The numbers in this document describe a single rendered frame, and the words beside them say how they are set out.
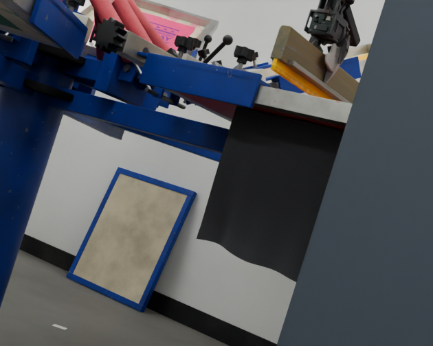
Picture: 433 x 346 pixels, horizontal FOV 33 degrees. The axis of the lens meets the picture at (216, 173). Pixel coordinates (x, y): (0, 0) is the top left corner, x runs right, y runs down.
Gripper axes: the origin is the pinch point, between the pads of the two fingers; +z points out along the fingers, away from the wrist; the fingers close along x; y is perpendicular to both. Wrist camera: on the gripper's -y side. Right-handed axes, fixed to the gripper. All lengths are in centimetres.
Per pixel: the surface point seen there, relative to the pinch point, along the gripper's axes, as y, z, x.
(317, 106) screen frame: 29.1, 12.0, 17.6
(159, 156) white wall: -200, 20, -201
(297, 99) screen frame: 29.1, 11.6, 13.3
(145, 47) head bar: 26.7, 6.5, -30.3
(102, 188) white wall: -200, 50, -237
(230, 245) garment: 20.9, 42.5, 3.7
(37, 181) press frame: -4, 46, -83
